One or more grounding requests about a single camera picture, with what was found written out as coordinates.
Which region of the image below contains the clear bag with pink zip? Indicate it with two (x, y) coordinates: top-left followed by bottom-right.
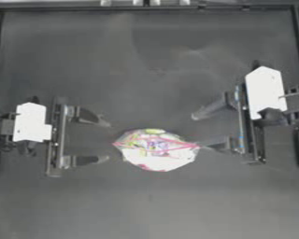
(111, 127), (201, 173)

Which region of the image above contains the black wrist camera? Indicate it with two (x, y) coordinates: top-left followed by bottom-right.
(15, 140), (38, 157)
(256, 106), (289, 127)

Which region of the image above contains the black table frame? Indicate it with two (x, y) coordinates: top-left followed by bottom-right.
(0, 0), (299, 176)

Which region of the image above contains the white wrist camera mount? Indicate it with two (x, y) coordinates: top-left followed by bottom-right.
(11, 102), (53, 144)
(242, 65), (289, 121)

